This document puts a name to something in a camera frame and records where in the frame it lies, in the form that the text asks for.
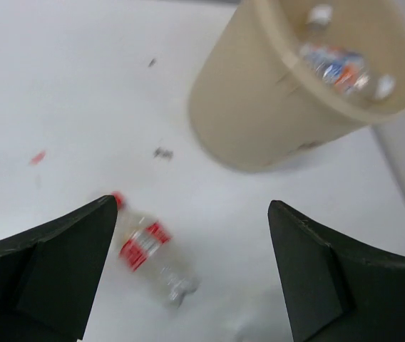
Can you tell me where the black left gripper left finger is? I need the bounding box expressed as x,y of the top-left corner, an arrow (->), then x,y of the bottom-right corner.
0,195 -> 118,341

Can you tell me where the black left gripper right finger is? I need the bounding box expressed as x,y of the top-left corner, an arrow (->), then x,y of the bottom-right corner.
268,200 -> 405,341

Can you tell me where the cream capybara plastic bin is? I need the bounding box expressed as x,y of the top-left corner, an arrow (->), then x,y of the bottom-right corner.
188,1 -> 405,172

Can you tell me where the red label red cap bottle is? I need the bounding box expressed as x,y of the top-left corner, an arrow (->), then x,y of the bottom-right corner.
112,192 -> 200,308

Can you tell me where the small red scrap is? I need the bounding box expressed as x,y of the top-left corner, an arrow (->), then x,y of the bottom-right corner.
29,150 -> 46,165

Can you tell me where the blue orange label plastic bottle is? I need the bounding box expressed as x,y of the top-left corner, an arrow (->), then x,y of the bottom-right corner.
299,42 -> 396,102

